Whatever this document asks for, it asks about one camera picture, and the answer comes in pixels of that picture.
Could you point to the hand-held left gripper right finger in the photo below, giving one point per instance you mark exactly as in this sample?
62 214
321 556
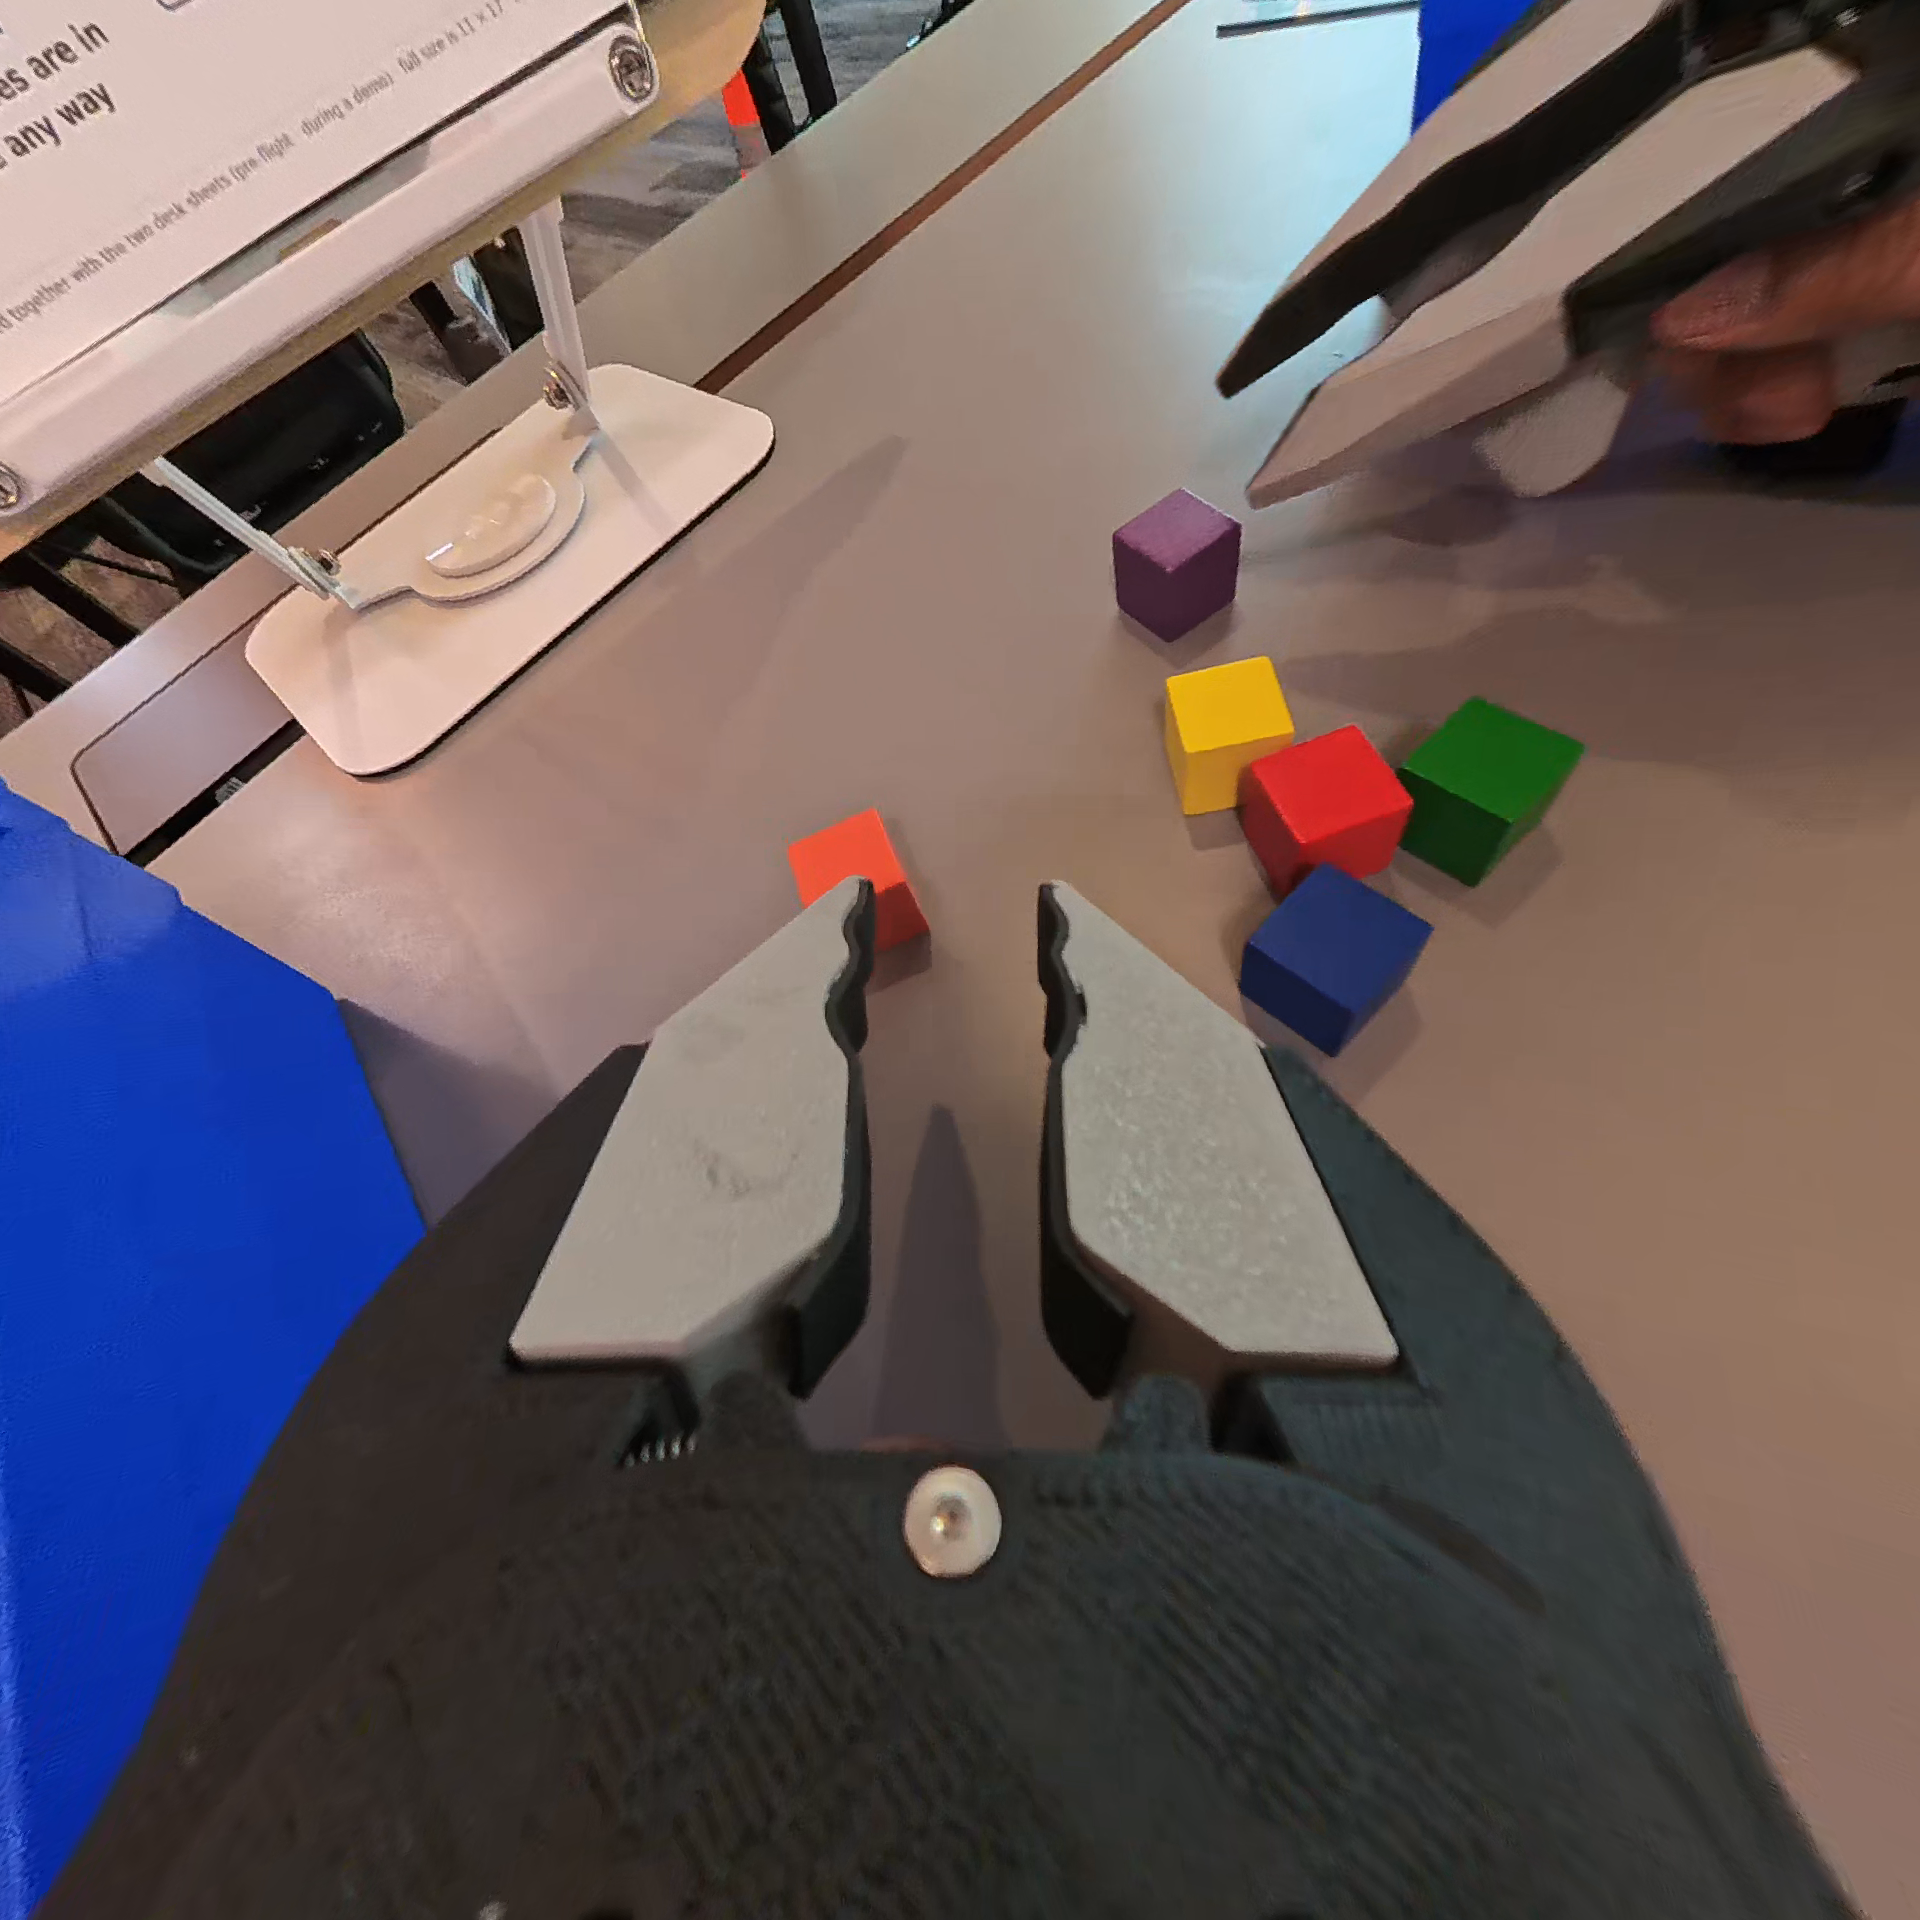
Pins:
1201 1185

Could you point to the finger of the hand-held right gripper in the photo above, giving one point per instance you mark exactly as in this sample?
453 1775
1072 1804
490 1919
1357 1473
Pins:
1469 360
1545 100

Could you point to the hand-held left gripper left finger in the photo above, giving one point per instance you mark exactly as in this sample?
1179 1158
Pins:
705 1171

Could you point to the blue plastic bin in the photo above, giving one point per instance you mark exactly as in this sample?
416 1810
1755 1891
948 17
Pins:
180 1276
1469 52

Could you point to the blue wooden cube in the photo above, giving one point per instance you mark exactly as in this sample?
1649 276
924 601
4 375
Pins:
1336 961

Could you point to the orange wooden cube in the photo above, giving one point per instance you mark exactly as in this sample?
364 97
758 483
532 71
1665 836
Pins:
854 879

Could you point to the purple wooden cube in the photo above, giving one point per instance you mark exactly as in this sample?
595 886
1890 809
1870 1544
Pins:
1177 562

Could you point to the red wooden cube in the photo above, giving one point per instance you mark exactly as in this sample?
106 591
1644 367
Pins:
1328 809

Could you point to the green wooden cube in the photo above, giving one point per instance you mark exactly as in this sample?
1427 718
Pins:
1492 786

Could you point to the yellow wooden cube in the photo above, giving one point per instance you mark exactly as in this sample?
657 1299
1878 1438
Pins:
1227 735

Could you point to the grey desk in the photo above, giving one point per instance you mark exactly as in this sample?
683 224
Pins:
900 494

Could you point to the person's right hand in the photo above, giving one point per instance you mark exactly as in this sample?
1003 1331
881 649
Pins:
1769 323

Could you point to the white folding stand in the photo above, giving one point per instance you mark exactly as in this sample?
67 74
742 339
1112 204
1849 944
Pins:
598 480

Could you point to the black bag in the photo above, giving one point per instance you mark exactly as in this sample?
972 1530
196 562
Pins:
283 450

